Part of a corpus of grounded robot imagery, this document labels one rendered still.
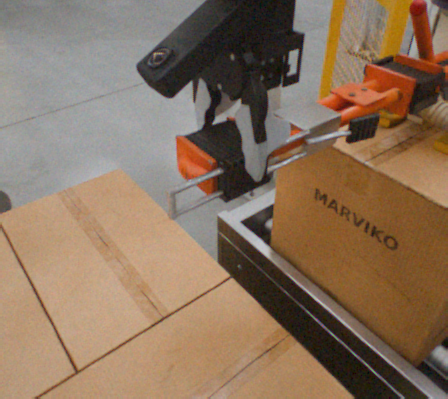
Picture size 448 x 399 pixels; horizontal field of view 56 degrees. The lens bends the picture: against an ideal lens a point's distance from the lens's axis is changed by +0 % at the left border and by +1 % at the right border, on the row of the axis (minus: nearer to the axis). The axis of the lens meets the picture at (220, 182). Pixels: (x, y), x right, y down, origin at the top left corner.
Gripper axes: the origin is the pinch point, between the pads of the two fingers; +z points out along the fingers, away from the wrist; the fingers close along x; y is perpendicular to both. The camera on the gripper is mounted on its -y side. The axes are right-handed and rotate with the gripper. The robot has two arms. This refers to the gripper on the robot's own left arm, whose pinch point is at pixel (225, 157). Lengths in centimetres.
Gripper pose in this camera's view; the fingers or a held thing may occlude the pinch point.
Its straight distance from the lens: 49.0
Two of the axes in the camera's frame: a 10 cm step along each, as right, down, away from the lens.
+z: 0.0, 8.0, 6.0
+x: -6.0, -4.8, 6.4
